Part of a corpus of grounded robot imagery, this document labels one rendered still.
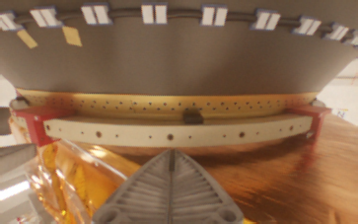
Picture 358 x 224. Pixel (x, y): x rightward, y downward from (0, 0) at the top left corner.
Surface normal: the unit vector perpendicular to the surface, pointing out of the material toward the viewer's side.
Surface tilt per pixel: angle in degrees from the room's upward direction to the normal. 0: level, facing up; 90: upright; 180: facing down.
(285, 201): 180
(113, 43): 62
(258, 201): 180
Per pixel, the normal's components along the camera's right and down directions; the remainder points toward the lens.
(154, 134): 0.00, 0.25
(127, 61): -0.06, 0.67
